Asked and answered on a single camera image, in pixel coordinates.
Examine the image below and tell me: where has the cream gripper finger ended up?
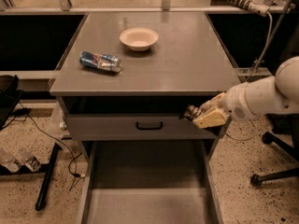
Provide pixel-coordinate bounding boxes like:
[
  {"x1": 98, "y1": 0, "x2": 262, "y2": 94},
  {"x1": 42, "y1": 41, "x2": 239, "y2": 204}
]
[
  {"x1": 200, "y1": 93, "x2": 223, "y2": 110},
  {"x1": 192, "y1": 108, "x2": 228, "y2": 129}
]

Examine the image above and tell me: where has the black rxbar chocolate bar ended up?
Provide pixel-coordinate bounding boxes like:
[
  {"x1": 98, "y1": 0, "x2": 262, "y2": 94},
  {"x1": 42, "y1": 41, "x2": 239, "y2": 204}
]
[{"x1": 179, "y1": 105, "x2": 202, "y2": 121}]

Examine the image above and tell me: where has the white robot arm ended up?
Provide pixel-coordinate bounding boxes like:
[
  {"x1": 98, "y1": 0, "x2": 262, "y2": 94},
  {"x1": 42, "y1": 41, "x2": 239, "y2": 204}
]
[{"x1": 192, "y1": 57, "x2": 299, "y2": 129}]

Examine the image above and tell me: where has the grey drawer cabinet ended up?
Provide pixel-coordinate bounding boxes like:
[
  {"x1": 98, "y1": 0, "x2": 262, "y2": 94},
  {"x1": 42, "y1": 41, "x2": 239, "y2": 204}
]
[{"x1": 50, "y1": 11, "x2": 239, "y2": 156}]

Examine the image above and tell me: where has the open grey lower drawer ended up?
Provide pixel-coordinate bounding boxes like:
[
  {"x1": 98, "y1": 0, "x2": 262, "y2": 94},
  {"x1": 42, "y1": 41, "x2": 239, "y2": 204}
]
[{"x1": 76, "y1": 140, "x2": 224, "y2": 224}]

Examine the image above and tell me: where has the closed upper grey drawer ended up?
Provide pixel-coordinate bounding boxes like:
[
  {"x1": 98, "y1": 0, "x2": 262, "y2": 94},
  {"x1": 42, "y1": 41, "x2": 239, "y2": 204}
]
[{"x1": 66, "y1": 114, "x2": 228, "y2": 141}]

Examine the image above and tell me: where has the black office chair base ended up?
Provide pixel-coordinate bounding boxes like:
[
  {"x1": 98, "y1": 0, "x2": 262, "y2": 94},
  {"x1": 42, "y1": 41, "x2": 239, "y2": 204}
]
[{"x1": 250, "y1": 115, "x2": 299, "y2": 188}]

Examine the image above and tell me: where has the white ceramic bowl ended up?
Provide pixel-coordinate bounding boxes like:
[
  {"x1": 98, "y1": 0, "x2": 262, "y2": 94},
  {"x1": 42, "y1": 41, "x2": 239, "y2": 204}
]
[{"x1": 120, "y1": 28, "x2": 159, "y2": 51}]

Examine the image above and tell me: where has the white power strip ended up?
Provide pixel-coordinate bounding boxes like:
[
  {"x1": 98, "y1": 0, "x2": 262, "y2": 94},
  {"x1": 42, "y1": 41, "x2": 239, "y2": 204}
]
[{"x1": 220, "y1": 0, "x2": 271, "y2": 17}]

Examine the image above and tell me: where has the blue silver energy drink can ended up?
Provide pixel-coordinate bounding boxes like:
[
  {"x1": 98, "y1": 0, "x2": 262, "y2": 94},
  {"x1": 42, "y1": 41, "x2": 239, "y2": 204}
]
[{"x1": 79, "y1": 51, "x2": 121, "y2": 73}]

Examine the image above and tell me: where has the black floor stand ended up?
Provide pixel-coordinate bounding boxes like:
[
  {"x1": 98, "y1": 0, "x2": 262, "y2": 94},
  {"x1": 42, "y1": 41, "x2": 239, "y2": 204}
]
[{"x1": 0, "y1": 141, "x2": 63, "y2": 211}]

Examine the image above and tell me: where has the clear water bottle right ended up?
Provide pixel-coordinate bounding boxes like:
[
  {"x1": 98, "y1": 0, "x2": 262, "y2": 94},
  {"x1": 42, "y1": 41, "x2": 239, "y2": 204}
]
[{"x1": 19, "y1": 149, "x2": 41, "y2": 173}]

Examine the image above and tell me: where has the clear water bottle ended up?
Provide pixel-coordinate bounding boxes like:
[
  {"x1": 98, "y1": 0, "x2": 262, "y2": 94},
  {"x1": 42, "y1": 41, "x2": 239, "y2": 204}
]
[
  {"x1": 19, "y1": 149, "x2": 41, "y2": 173},
  {"x1": 0, "y1": 149, "x2": 21, "y2": 173}
]

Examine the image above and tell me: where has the black chair at left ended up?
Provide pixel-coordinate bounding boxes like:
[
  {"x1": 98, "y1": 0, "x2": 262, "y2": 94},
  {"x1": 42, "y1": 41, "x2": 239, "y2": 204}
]
[{"x1": 0, "y1": 75, "x2": 22, "y2": 130}]

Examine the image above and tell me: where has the clear water bottle left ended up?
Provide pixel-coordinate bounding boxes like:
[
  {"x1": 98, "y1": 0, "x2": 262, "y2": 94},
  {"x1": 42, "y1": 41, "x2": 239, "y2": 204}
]
[{"x1": 0, "y1": 149, "x2": 21, "y2": 173}]

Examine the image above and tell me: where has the white cable at right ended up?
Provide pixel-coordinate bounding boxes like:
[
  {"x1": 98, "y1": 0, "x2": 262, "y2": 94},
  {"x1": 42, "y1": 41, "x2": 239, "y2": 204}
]
[{"x1": 224, "y1": 11, "x2": 275, "y2": 143}]

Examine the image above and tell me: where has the black drawer handle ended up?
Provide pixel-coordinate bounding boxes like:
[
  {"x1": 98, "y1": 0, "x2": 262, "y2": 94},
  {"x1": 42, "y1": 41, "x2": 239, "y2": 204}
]
[{"x1": 135, "y1": 121, "x2": 164, "y2": 131}]

